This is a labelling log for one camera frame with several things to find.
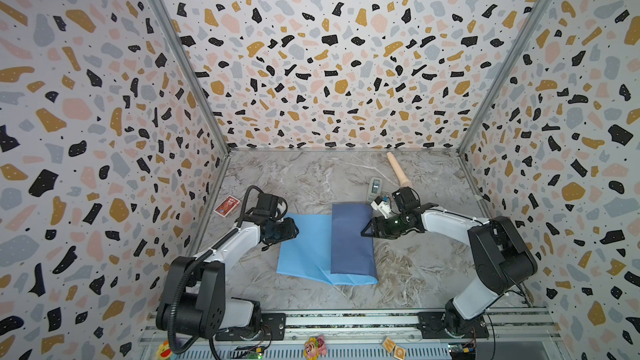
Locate black corrugated cable hose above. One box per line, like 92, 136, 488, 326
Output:
166, 184, 266, 360

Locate colourful round sticker toy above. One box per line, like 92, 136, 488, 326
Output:
154, 341, 173, 360

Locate pink yellow sticker toy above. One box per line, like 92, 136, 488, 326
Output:
303, 335, 328, 360

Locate orange square sticker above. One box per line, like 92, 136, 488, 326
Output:
382, 337, 407, 360

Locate blue wrapping paper sheet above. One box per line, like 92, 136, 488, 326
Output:
277, 203, 378, 286

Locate aluminium mounting rail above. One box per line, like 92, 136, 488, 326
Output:
134, 307, 566, 360

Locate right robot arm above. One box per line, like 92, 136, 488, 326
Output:
361, 187, 538, 337

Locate red playing card deck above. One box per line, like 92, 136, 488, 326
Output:
213, 195, 242, 218

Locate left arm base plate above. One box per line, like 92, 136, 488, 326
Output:
215, 313, 287, 343

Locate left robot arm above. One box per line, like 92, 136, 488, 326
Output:
156, 186, 299, 350

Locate white tape dispenser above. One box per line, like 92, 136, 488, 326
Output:
367, 177, 383, 203

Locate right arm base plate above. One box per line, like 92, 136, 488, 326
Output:
418, 311, 490, 339

